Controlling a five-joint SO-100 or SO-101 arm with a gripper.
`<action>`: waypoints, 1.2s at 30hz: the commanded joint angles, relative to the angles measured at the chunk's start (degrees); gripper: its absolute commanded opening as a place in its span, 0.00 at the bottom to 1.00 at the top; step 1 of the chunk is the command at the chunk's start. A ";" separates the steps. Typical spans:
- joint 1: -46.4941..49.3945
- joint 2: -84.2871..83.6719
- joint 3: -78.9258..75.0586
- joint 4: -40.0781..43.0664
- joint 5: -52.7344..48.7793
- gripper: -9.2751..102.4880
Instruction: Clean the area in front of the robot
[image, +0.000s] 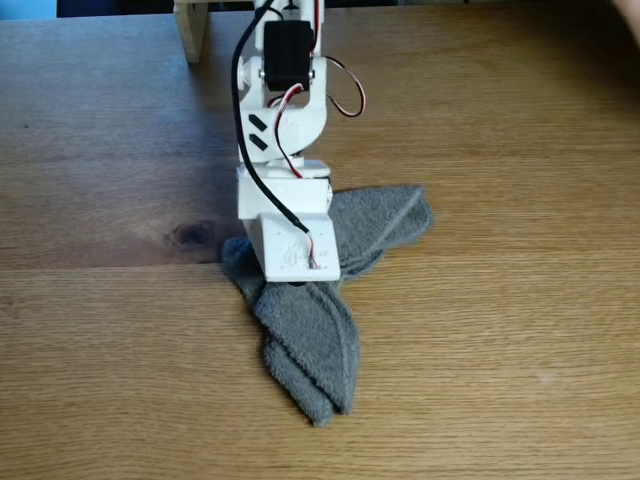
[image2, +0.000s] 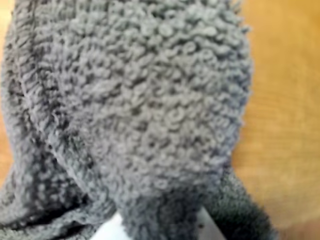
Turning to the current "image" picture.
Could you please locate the grey terry cleaning cloth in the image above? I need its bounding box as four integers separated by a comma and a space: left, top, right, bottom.
220, 184, 435, 429

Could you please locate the light wooden stand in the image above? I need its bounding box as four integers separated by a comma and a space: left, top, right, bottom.
172, 0, 257, 65

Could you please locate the person's hand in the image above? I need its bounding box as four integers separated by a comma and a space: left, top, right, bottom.
613, 0, 640, 29

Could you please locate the red white servo wire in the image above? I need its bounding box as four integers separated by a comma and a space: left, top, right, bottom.
269, 54, 368, 181

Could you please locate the dark blue furniture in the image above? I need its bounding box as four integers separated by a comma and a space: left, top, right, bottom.
56, 0, 176, 19

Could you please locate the black camera cable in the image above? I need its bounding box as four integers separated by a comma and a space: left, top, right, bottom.
230, 0, 312, 236

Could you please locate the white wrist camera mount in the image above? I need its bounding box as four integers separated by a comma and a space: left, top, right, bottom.
258, 210, 343, 286

